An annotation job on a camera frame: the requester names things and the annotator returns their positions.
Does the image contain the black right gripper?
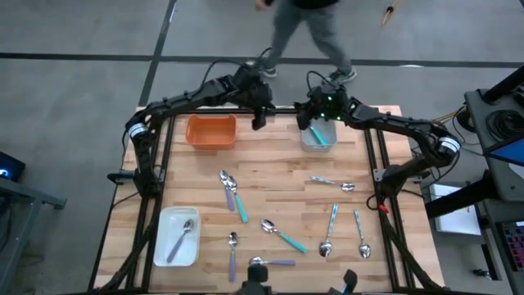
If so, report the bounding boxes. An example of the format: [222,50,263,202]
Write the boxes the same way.
[294,84,351,131]

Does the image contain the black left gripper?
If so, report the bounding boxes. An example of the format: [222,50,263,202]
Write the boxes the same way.
[233,65,275,132]

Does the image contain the patterned handle spoon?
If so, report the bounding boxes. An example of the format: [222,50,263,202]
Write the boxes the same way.
[309,175,356,193]
[353,209,373,260]
[318,203,340,258]

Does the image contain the lavender handle spoon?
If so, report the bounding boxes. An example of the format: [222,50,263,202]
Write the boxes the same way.
[248,256,297,268]
[227,231,239,284]
[219,170,236,212]
[165,219,196,264]

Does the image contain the grey plastic bin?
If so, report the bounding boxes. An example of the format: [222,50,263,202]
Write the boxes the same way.
[300,118,338,153]

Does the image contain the orange plastic bin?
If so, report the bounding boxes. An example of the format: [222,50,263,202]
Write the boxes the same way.
[185,113,238,151]

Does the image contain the person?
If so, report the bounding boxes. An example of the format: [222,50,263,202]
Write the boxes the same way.
[253,0,358,85]

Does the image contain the yellow black stick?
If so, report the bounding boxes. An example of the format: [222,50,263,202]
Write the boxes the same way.
[381,0,401,27]

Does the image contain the white plastic bin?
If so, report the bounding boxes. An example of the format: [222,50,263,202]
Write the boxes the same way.
[153,206,201,268]

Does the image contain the black side clamp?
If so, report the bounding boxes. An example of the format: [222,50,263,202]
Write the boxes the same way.
[106,170,137,185]

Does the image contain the grey equipment cart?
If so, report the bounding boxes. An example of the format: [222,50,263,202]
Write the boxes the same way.
[464,65,524,204]

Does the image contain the black diagonal stand beam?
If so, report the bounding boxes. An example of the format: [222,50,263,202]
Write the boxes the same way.
[424,170,495,220]

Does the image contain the white box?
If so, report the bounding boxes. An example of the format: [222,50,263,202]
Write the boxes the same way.
[428,183,483,238]

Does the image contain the black cart beam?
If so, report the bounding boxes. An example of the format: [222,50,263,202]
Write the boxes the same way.
[482,67,524,103]

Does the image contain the blue screen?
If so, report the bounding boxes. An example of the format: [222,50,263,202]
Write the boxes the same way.
[486,138,524,168]

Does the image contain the grey metal stand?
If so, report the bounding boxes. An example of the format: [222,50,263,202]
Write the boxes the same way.
[0,175,69,295]

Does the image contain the black keyboard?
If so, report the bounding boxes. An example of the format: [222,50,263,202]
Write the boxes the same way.
[499,220,524,272]

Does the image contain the black device with blue light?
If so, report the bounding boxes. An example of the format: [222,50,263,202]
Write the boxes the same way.
[0,150,26,184]

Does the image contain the black aluminium table frame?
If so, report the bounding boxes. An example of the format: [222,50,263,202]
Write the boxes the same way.
[88,98,445,294]

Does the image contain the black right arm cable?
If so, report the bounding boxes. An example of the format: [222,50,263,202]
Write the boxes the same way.
[305,70,328,91]

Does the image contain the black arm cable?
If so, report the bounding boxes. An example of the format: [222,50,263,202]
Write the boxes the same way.
[201,46,274,89]
[305,70,328,91]

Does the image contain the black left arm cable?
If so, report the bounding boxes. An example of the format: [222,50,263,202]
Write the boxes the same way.
[201,46,274,89]

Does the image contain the yellow floor cables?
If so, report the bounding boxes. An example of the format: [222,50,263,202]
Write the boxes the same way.
[433,108,466,126]

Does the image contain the black cable coil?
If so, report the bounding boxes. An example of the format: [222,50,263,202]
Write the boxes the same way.
[486,109,524,143]

